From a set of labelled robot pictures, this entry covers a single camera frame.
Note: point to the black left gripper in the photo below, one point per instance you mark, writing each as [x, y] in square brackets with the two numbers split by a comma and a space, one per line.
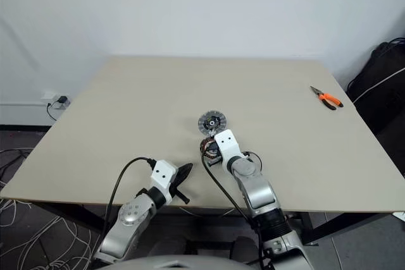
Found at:
[181, 194]

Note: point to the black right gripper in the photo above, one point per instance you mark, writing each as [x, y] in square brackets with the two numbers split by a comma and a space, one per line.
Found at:
[212, 162]

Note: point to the silver motor housing copper windings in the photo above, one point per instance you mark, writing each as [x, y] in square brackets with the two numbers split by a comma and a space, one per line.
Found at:
[207, 150]

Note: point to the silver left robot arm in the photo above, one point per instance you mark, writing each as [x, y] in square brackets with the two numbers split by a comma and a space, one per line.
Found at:
[133, 213]

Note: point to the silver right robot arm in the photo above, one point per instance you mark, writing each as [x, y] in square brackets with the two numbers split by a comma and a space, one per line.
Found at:
[256, 191]

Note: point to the grey round motor lid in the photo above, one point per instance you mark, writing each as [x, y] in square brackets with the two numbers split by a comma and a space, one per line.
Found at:
[205, 121]

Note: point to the silver robot torso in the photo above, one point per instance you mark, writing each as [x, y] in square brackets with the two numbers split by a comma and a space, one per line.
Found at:
[177, 264]

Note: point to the black power adapter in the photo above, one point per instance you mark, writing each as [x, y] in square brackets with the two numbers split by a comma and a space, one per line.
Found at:
[60, 102]

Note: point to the black bag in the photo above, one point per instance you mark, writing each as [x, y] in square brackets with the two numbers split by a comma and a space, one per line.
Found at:
[379, 99]

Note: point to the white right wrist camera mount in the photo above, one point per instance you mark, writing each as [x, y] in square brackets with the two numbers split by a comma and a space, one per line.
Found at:
[226, 146]

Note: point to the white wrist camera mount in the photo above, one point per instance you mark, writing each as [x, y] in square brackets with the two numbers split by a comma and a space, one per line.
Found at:
[163, 173]
[226, 146]

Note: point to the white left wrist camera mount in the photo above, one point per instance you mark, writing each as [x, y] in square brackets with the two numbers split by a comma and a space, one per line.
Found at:
[163, 173]

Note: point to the white wall socket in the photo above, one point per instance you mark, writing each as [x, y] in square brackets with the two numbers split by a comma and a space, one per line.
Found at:
[48, 95]

